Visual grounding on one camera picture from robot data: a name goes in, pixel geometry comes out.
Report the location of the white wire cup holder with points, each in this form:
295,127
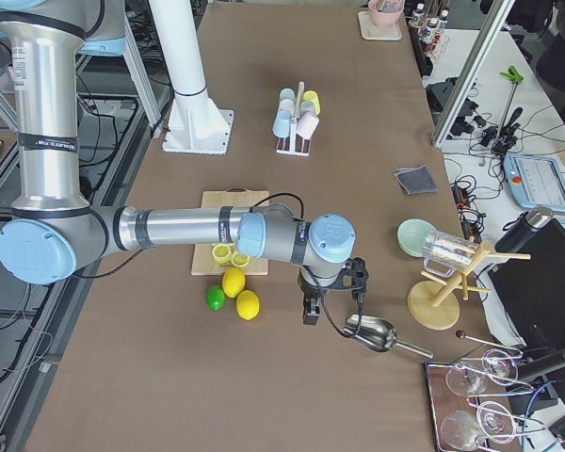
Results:
288,144

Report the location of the grey cup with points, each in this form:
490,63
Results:
306,106

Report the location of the wine glass rack tray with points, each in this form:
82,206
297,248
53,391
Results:
518,399

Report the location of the teal green cup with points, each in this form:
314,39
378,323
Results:
287,97

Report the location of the yellow cup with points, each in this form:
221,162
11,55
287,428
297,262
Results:
312,97

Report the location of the blue teach pendant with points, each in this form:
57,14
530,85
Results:
535,180

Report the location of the light blue cup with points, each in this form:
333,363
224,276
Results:
282,124

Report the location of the purple cloth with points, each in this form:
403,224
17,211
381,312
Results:
405,169

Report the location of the green bowl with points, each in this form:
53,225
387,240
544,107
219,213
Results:
411,235

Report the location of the black power strip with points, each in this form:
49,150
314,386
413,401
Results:
471,221

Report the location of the wooden cutting board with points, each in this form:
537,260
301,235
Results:
203,263

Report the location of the clear glass pitcher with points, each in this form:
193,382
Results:
445,253

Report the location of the lemon slice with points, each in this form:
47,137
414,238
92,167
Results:
221,253
239,259

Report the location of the metal scoop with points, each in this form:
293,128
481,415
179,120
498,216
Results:
379,335

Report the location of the white cup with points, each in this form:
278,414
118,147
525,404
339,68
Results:
287,105

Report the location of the pink cup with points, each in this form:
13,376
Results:
307,125

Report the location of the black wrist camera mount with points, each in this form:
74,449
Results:
353,277

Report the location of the black monitor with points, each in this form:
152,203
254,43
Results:
533,291

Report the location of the pink bowl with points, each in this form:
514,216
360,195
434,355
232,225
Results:
385,12

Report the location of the white tray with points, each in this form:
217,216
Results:
371,31

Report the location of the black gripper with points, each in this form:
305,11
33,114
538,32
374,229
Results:
309,290

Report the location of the wooden mug tree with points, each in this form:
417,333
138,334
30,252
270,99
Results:
433,302

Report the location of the grey cloth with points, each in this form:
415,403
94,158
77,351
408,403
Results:
418,181

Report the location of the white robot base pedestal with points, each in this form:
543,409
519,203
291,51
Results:
196,124

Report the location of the green lime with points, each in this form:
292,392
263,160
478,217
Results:
215,297

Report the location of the yellow lemon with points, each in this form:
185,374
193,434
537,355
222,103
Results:
233,282
247,305

